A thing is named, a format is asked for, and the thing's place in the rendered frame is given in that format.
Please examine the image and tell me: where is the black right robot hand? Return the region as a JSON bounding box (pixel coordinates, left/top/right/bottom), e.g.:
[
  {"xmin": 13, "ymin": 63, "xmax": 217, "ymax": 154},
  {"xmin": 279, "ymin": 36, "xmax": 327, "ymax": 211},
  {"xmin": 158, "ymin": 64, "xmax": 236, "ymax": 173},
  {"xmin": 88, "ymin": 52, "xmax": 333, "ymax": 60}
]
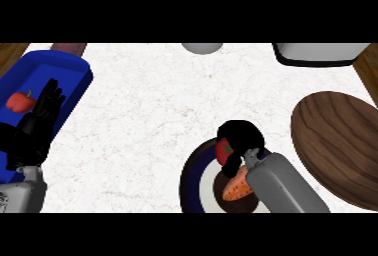
[{"xmin": 215, "ymin": 119, "xmax": 265, "ymax": 179}]

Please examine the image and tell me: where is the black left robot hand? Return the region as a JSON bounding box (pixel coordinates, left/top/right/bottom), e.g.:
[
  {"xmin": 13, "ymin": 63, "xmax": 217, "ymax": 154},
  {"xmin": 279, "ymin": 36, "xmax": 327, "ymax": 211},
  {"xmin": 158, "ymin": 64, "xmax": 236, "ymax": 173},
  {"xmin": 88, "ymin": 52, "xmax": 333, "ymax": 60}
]
[{"xmin": 0, "ymin": 78, "xmax": 66, "ymax": 172}]

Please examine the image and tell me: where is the red tomato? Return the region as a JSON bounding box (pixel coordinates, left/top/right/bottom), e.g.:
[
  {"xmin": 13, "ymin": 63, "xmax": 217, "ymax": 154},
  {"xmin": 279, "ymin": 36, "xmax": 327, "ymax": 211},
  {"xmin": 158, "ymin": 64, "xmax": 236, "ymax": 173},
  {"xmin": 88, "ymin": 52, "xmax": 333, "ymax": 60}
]
[{"xmin": 214, "ymin": 137, "xmax": 234, "ymax": 167}]

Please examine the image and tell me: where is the dark blue rimmed plate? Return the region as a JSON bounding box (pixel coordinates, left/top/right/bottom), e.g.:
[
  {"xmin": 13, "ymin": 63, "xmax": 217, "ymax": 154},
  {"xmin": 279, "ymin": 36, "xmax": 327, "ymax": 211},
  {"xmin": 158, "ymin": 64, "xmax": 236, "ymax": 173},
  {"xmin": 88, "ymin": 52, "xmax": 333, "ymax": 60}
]
[{"xmin": 178, "ymin": 137, "xmax": 271, "ymax": 214}]

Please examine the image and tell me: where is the brown wooden bowl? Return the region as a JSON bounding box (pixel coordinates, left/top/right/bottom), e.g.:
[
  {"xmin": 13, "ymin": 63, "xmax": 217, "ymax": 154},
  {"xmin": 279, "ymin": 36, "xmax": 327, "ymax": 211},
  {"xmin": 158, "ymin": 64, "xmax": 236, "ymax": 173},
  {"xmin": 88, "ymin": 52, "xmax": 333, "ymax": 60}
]
[{"xmin": 289, "ymin": 90, "xmax": 378, "ymax": 212}]

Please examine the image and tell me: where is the red bell pepper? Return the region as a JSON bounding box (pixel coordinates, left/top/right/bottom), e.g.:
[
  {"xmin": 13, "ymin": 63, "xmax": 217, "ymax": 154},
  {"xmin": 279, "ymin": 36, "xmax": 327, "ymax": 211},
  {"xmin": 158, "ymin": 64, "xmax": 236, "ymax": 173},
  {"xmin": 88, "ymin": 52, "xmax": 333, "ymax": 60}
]
[{"xmin": 4, "ymin": 89, "xmax": 38, "ymax": 114}]

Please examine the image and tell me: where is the orange carrot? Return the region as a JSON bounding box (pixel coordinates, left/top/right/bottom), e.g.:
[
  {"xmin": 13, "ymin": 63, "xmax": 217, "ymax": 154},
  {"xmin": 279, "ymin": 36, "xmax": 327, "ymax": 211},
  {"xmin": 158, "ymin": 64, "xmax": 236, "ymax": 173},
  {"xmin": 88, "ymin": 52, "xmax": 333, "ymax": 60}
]
[{"xmin": 221, "ymin": 165, "xmax": 255, "ymax": 202}]

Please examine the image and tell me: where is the blue tray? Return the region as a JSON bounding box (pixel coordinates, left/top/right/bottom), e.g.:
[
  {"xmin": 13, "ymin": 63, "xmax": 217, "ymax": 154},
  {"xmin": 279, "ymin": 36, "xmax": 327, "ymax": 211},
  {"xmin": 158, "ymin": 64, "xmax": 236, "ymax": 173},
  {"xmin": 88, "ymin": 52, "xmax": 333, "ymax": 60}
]
[{"xmin": 0, "ymin": 49, "xmax": 94, "ymax": 185}]

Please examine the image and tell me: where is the maroon object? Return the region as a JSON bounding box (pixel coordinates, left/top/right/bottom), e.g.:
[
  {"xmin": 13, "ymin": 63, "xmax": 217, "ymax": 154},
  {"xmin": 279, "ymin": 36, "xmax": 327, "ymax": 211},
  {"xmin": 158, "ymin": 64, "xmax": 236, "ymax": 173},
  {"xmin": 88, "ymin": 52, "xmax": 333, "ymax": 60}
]
[{"xmin": 48, "ymin": 43, "xmax": 88, "ymax": 58}]

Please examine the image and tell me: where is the grey round object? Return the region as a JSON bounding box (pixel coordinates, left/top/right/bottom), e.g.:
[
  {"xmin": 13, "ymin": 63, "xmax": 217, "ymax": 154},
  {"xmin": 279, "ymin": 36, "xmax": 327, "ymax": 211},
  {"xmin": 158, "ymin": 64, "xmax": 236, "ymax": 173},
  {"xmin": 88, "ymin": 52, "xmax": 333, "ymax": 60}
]
[{"xmin": 180, "ymin": 43, "xmax": 224, "ymax": 55}]

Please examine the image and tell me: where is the white appliance with black base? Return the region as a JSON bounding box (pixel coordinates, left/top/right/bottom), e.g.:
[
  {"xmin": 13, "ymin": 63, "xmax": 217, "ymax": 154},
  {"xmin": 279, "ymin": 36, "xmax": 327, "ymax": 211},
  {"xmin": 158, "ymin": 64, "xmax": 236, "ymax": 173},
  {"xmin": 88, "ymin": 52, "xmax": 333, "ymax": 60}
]
[{"xmin": 270, "ymin": 43, "xmax": 372, "ymax": 68}]

